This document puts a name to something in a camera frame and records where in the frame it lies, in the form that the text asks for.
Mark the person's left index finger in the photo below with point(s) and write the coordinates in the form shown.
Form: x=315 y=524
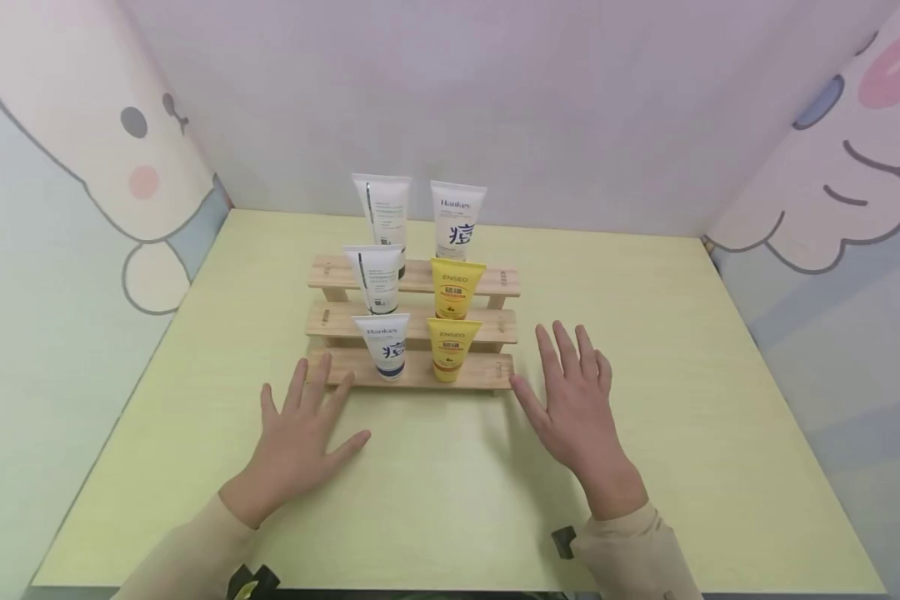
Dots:
x=340 y=398

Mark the person's right index finger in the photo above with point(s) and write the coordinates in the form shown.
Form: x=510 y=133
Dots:
x=547 y=354

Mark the black wrist band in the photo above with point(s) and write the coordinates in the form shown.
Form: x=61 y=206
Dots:
x=251 y=581
x=564 y=542

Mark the person's right hand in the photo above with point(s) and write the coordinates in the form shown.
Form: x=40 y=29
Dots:
x=579 y=417

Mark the person's left middle finger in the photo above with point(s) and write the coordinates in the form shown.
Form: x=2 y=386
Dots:
x=318 y=379

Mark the yellow tube with red cap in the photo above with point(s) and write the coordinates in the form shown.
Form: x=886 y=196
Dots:
x=451 y=347
x=455 y=288

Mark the person's right forearm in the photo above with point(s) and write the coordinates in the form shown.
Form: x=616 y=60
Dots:
x=634 y=554

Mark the person's left forearm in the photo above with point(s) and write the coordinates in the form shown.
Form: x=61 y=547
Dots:
x=191 y=554

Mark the person's right ring finger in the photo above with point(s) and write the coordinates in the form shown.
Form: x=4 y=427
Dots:
x=587 y=350

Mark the person's left little finger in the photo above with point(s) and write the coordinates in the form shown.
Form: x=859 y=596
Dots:
x=269 y=404

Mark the person's right thumb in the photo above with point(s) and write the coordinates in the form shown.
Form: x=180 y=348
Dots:
x=529 y=400

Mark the person's right middle finger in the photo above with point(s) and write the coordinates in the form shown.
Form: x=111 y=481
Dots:
x=565 y=348

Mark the three-tier wooden display rack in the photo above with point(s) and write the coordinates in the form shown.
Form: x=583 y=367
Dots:
x=420 y=369

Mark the person's left thumb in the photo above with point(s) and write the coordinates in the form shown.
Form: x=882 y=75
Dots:
x=349 y=446

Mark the person's right little finger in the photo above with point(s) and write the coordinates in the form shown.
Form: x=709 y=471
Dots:
x=604 y=371

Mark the white tube with green stripe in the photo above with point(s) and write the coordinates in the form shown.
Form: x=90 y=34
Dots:
x=376 y=279
x=386 y=212

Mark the white tube with blue character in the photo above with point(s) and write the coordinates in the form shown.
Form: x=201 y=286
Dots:
x=457 y=221
x=385 y=345

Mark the person's left hand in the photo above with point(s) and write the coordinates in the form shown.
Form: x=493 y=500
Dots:
x=294 y=450

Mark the person's left ring finger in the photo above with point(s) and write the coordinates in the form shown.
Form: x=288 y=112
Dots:
x=296 y=383

